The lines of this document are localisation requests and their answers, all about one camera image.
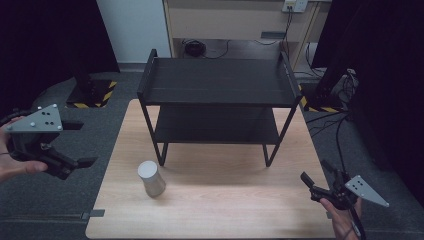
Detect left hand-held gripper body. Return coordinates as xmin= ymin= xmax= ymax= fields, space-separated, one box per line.
xmin=4 ymin=103 xmax=80 ymax=181

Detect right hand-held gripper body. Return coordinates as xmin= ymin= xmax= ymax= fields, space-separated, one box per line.
xmin=309 ymin=169 xmax=390 ymax=212

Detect grey cylindrical cup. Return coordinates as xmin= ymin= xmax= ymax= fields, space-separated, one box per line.
xmin=137 ymin=160 xmax=167 ymax=198

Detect black two-tier metal rack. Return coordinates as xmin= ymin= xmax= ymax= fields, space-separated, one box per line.
xmin=136 ymin=48 xmax=303 ymax=168

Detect person's right hand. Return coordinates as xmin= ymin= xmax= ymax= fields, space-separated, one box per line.
xmin=319 ymin=197 xmax=363 ymax=240

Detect person's left hand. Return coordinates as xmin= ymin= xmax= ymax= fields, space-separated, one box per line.
xmin=0 ymin=116 xmax=49 ymax=184

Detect stand base with striped tape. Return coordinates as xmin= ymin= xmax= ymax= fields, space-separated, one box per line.
xmin=65 ymin=79 xmax=119 ymax=110
xmin=297 ymin=83 xmax=342 ymax=114

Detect grey tape strip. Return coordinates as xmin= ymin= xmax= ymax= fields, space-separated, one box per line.
xmin=81 ymin=208 xmax=106 ymax=221

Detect black curtain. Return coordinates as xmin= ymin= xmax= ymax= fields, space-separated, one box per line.
xmin=310 ymin=0 xmax=424 ymax=208
xmin=0 ymin=0 xmax=120 ymax=113

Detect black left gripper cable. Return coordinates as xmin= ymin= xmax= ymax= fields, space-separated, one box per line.
xmin=0 ymin=109 xmax=27 ymax=128

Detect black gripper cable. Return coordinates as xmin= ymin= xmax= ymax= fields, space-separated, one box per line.
xmin=0 ymin=109 xmax=27 ymax=128
xmin=348 ymin=206 xmax=368 ymax=240

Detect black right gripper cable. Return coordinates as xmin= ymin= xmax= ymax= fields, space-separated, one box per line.
xmin=348 ymin=206 xmax=368 ymax=240

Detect black floor cables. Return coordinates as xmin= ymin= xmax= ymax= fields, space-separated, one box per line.
xmin=304 ymin=108 xmax=355 ymax=174

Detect white bundle of cables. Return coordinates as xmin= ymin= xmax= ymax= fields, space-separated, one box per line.
xmin=332 ymin=68 xmax=360 ymax=103

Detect black cable from socket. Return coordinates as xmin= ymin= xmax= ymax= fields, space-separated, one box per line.
xmin=254 ymin=6 xmax=295 ymax=54

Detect grey cabinet handle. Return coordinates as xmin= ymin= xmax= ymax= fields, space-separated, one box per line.
xmin=260 ymin=31 xmax=287 ymax=40

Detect coiled black cable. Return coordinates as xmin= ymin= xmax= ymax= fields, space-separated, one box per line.
xmin=181 ymin=38 xmax=232 ymax=61

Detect white wall socket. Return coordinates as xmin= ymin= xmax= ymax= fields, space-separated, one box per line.
xmin=281 ymin=0 xmax=310 ymax=14

